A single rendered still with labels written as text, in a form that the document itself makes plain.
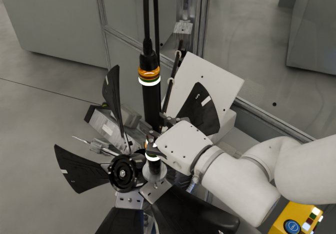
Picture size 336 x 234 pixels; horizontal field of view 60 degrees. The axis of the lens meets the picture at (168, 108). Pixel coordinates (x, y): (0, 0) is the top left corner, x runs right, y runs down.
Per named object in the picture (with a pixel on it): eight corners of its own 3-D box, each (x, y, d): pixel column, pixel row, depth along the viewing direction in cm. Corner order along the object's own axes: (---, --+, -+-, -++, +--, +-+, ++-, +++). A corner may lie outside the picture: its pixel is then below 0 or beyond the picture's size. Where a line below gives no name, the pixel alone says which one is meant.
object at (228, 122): (210, 112, 160) (212, 97, 153) (234, 127, 152) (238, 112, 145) (189, 128, 152) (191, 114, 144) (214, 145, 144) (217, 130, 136)
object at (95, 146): (94, 149, 118) (96, 139, 117) (104, 154, 115) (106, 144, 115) (89, 149, 115) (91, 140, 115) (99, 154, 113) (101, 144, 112)
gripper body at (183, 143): (189, 187, 61) (152, 156, 67) (218, 159, 67) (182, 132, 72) (191, 167, 56) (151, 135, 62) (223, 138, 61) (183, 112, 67)
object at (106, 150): (135, 165, 106) (74, 138, 125) (137, 159, 106) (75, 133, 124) (131, 166, 104) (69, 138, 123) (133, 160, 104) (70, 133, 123)
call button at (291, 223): (289, 219, 95) (290, 217, 94) (300, 228, 93) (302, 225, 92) (282, 228, 93) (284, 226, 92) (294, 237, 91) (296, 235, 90)
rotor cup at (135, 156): (134, 143, 103) (108, 144, 92) (167, 155, 95) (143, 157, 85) (125, 183, 104) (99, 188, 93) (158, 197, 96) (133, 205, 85)
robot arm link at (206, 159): (198, 193, 61) (187, 184, 62) (223, 168, 66) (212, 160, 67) (201, 171, 55) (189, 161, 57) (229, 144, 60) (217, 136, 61)
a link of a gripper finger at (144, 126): (151, 149, 66) (131, 133, 69) (161, 141, 67) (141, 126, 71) (150, 140, 63) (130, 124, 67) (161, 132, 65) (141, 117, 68)
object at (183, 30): (176, 36, 129) (176, 18, 123) (192, 38, 128) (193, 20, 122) (172, 49, 122) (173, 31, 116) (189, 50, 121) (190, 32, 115)
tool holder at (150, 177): (146, 155, 88) (144, 134, 81) (169, 158, 87) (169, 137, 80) (139, 180, 82) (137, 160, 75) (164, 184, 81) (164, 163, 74)
